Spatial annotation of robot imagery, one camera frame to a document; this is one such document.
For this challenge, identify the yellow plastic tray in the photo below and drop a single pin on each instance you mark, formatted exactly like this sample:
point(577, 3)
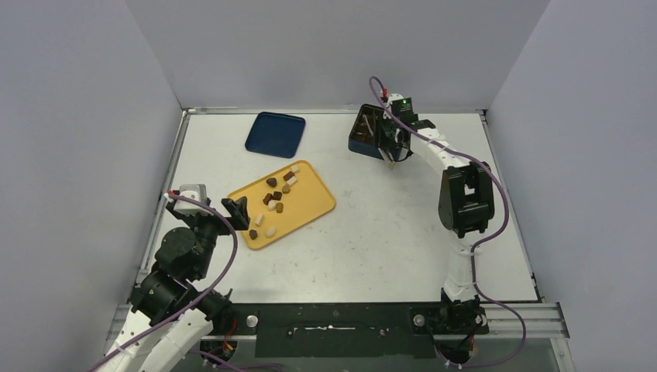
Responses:
point(282, 202)

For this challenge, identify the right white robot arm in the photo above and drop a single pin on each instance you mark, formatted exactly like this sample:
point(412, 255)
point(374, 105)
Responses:
point(466, 200)

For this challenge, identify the dark blue chocolate box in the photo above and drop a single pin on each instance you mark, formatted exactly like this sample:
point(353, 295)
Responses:
point(361, 139)

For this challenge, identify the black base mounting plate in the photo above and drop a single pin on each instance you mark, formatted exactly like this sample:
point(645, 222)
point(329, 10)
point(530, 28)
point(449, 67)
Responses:
point(379, 329)

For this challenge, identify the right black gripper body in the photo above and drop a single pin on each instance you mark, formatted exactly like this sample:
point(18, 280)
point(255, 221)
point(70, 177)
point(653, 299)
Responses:
point(389, 136)

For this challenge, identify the white bar chocolate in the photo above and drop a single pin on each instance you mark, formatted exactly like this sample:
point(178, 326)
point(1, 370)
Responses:
point(260, 220)

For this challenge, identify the dark blue box lid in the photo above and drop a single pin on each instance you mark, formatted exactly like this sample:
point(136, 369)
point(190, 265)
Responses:
point(275, 134)

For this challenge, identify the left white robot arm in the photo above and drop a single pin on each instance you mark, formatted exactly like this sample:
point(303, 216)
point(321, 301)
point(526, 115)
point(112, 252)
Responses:
point(167, 314)

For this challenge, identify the white teardrop chocolate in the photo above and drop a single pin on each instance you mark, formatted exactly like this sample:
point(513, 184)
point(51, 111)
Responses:
point(272, 205)

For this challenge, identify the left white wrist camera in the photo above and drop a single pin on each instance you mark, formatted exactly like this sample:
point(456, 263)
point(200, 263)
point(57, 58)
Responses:
point(195, 195)

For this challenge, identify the white swirl chocolate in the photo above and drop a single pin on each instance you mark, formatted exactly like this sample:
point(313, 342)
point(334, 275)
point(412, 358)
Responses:
point(271, 232)

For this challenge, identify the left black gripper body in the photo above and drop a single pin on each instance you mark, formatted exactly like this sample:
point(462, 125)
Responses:
point(208, 228)

